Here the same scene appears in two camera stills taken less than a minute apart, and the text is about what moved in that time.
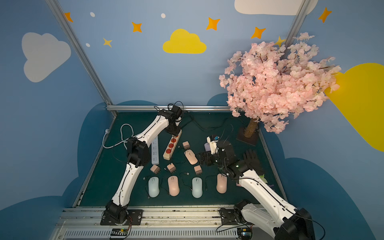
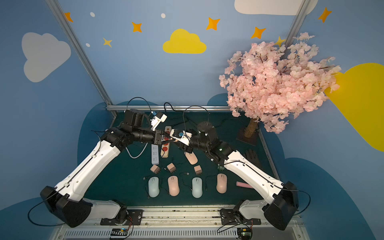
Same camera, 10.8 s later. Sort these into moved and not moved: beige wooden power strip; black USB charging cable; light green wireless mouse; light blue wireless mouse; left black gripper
Moved: left black gripper; beige wooden power strip
Not moved: light blue wireless mouse; black USB charging cable; light green wireless mouse
